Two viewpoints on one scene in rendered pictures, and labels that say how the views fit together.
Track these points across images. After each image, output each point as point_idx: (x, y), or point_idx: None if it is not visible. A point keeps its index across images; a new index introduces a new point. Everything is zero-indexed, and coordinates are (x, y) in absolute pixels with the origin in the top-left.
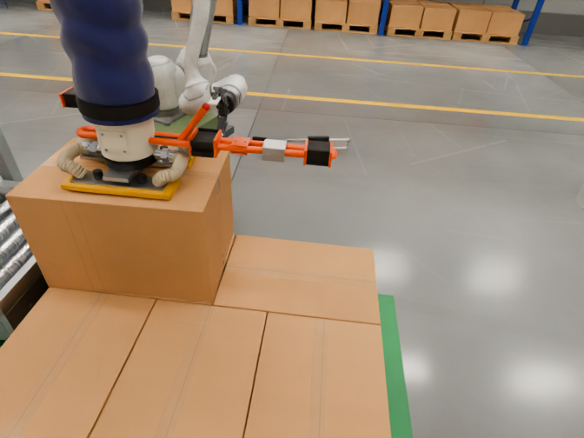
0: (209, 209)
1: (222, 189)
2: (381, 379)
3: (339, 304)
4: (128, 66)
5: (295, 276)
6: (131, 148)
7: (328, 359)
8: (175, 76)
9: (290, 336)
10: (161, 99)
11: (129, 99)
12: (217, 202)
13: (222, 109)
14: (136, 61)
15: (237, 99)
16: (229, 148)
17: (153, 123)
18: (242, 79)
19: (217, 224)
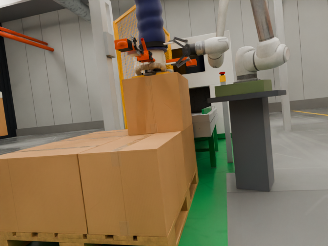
0: (130, 83)
1: (155, 86)
2: (42, 155)
3: (104, 147)
4: (140, 31)
5: (136, 140)
6: (144, 63)
7: (71, 148)
8: (245, 54)
9: (93, 143)
10: (236, 69)
11: (139, 42)
12: (146, 88)
13: (182, 50)
14: (142, 29)
15: (195, 46)
16: None
17: (153, 55)
18: (216, 37)
19: (144, 100)
